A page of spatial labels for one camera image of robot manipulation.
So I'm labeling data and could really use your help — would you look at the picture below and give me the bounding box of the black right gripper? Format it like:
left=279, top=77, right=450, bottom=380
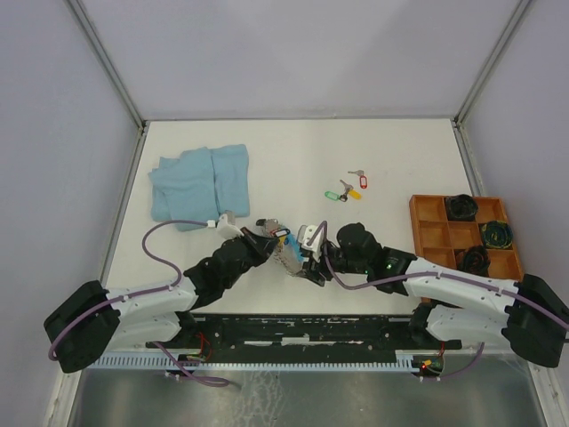
left=295, top=241, right=369, bottom=288

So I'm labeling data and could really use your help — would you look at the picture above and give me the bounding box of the metal key organizer blue handle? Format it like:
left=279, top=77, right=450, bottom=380
left=272, top=219, right=302, bottom=278

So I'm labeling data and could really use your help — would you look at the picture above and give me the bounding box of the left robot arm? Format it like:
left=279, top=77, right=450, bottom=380
left=44, top=214, right=279, bottom=374

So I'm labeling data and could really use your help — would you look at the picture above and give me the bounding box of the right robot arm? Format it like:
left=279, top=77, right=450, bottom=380
left=297, top=222, right=568, bottom=368

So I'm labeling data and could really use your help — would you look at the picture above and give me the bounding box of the black key tag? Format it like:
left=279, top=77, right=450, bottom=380
left=273, top=228, right=290, bottom=238

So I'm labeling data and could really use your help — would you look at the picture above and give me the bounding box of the loose key green tag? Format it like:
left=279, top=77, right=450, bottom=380
left=325, top=191, right=348, bottom=202

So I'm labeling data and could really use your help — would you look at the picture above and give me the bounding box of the light blue folded cloth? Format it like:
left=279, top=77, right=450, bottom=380
left=148, top=144, right=250, bottom=231

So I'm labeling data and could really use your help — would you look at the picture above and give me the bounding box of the loose key yellow tag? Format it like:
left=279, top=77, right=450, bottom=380
left=339, top=180, right=362, bottom=202

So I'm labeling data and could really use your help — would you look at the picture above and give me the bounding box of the orange compartment tray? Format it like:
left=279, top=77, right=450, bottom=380
left=409, top=195, right=524, bottom=280

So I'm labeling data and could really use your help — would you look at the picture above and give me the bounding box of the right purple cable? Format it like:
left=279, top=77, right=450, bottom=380
left=313, top=221, right=569, bottom=383

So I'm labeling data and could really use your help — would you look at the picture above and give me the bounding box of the purple cable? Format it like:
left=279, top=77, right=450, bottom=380
left=47, top=219, right=230, bottom=387
left=313, top=221, right=569, bottom=383

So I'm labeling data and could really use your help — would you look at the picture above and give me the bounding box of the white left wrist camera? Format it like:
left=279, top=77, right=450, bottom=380
left=207, top=211, right=244, bottom=240

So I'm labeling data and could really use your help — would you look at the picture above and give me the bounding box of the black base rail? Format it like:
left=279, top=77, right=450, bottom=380
left=162, top=312, right=461, bottom=364

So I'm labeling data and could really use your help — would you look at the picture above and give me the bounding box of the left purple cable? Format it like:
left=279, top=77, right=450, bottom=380
left=47, top=219, right=230, bottom=387

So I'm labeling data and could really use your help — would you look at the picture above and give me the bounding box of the black coiled cable top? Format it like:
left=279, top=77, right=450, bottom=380
left=445, top=194, right=479, bottom=222

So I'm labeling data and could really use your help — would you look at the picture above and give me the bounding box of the black coiled cable middle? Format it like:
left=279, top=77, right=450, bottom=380
left=453, top=245, right=493, bottom=273

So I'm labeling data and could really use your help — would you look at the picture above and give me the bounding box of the white slotted cable duct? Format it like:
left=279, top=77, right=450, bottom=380
left=91, top=349, right=423, bottom=370

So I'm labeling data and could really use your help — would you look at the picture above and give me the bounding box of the black green coiled cable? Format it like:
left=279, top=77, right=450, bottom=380
left=479, top=220, right=516, bottom=250

